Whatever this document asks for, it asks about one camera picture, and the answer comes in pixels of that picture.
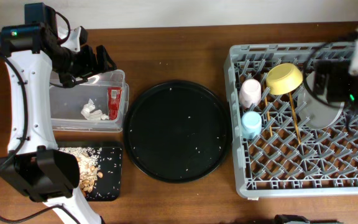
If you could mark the grey dishwasher rack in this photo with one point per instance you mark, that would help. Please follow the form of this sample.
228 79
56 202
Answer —
326 162

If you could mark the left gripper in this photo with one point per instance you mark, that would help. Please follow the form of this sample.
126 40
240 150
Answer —
103 56

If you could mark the red snack wrapper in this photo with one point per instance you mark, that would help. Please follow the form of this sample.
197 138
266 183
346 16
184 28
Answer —
114 99

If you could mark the wooden chopstick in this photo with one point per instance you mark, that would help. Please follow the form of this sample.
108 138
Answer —
268 115
294 118

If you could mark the white tissue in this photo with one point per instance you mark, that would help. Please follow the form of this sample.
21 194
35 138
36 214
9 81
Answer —
89 112

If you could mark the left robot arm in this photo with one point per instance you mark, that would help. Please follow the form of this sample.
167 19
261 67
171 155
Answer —
34 166

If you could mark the clear plastic bin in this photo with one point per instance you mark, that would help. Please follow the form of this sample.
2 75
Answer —
66 104

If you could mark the pink cup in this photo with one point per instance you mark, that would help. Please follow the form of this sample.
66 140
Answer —
250 93

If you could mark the round black tray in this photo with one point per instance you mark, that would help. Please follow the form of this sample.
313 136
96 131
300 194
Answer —
177 132

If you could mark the blue cup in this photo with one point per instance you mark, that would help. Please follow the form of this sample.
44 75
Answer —
251 124

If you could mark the black rectangular tray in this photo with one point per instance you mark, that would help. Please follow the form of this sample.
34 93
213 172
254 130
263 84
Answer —
108 187

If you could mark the grey plate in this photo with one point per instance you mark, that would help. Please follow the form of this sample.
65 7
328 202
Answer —
320 116

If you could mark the yellow bowl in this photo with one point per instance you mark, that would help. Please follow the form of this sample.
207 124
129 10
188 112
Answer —
283 79

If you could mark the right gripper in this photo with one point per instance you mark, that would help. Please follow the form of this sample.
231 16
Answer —
340 78

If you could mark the food scraps and rice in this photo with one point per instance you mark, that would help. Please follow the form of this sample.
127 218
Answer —
88 162

